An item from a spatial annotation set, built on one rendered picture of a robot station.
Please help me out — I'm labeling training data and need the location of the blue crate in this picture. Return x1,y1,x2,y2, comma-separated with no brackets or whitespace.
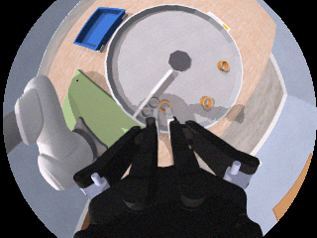
73,7,128,53

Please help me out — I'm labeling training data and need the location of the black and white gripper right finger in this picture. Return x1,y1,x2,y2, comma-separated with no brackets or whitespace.
165,108,260,207

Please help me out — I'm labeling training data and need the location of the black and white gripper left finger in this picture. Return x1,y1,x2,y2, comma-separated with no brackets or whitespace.
73,109,159,210

